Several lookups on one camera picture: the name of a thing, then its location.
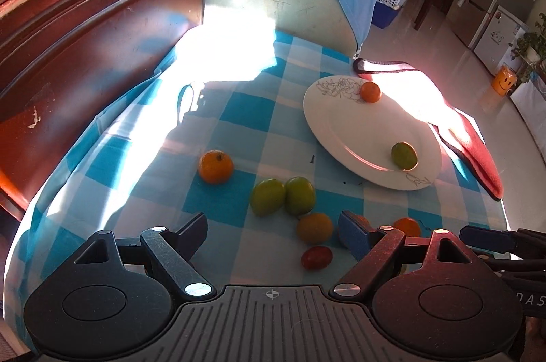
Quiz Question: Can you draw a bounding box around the red cherry tomato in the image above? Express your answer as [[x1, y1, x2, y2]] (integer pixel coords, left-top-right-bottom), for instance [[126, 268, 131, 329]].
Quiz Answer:
[[301, 246, 333, 271]]

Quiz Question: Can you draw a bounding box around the yellow-orange fruit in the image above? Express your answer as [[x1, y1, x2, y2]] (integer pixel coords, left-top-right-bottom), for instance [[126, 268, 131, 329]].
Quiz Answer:
[[296, 212, 334, 245]]

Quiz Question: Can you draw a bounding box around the green fruit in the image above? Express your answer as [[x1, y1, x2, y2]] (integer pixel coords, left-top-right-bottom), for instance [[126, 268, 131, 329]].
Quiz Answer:
[[250, 178, 286, 217], [390, 141, 418, 171], [285, 176, 316, 217]]

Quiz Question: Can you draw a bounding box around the large orange tangerine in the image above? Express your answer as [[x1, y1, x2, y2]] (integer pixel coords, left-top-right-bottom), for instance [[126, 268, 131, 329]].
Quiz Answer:
[[197, 149, 234, 185]]

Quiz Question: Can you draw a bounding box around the green fruit on plate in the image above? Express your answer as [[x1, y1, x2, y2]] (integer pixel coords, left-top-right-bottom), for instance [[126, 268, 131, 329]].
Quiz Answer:
[[390, 141, 418, 171]]

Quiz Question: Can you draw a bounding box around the white patterned plate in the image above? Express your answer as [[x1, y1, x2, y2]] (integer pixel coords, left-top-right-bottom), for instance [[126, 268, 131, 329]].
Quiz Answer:
[[303, 75, 442, 191]]

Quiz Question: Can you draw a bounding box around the blue checkered tablecloth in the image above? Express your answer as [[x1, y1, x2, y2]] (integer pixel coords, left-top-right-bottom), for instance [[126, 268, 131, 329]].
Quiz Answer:
[[4, 28, 506, 340]]

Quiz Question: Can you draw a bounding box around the red fleece cloth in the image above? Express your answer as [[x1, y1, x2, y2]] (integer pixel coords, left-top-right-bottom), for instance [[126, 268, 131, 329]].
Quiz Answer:
[[353, 58, 504, 201]]

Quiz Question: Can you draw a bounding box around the orange on plate top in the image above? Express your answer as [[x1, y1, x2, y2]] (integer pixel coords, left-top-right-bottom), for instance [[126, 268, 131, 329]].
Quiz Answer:
[[359, 81, 382, 103]]

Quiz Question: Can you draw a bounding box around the yellow smiley bin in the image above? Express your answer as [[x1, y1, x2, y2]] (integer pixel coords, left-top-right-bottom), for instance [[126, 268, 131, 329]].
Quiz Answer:
[[491, 64, 517, 96]]

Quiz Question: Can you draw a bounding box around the potted green plant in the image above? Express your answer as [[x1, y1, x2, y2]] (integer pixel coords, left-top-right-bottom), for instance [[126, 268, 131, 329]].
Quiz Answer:
[[513, 13, 546, 84]]

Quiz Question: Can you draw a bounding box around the small white fridge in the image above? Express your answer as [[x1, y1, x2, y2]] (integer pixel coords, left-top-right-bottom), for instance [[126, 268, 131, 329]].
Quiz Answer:
[[474, 6, 529, 75]]

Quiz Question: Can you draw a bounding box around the wooden sofa backrest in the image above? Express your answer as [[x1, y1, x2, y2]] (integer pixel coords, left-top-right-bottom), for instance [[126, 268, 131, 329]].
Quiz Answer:
[[1, 0, 204, 220]]

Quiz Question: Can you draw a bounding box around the blue storage box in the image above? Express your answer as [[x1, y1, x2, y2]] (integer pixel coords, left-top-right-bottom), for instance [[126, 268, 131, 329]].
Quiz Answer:
[[372, 2, 400, 29]]

